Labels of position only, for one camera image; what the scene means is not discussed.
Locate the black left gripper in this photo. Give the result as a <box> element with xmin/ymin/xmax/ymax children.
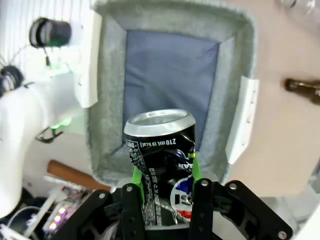
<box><xmin>29</xmin><ymin>17</ymin><xmax>73</xmax><ymax>48</ymax></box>

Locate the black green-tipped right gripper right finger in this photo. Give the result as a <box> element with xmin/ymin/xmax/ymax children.
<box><xmin>191</xmin><ymin>151</ymin><xmax>294</xmax><ymax>240</ymax></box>

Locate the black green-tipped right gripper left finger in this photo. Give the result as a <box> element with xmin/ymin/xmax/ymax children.
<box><xmin>51</xmin><ymin>166</ymin><xmax>146</xmax><ymax>240</ymax></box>

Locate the crushed black soda can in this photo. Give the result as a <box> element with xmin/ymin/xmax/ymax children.
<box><xmin>123</xmin><ymin>108</ymin><xmax>197</xmax><ymax>230</ymax></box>

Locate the grey felt basket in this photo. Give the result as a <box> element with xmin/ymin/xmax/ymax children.
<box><xmin>86</xmin><ymin>0</ymin><xmax>257</xmax><ymax>187</ymax></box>

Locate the white power strip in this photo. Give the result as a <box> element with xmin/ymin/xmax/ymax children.
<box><xmin>41</xmin><ymin>198</ymin><xmax>77</xmax><ymax>234</ymax></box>

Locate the brown glass bottle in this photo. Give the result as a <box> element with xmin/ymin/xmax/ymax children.
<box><xmin>284</xmin><ymin>77</ymin><xmax>320</xmax><ymax>106</ymax></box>

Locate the clear plastic bottle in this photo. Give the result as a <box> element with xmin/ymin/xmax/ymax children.
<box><xmin>277</xmin><ymin>0</ymin><xmax>320</xmax><ymax>18</ymax></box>

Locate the white basket handle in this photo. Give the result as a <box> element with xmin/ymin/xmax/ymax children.
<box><xmin>224</xmin><ymin>76</ymin><xmax>260</xmax><ymax>165</ymax></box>
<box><xmin>73</xmin><ymin>11</ymin><xmax>103</xmax><ymax>109</ymax></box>

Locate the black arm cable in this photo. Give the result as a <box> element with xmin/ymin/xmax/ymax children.
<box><xmin>35</xmin><ymin>126</ymin><xmax>64</xmax><ymax>144</ymax></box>

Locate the white cable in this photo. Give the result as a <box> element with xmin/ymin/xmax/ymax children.
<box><xmin>6</xmin><ymin>206</ymin><xmax>50</xmax><ymax>237</ymax></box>

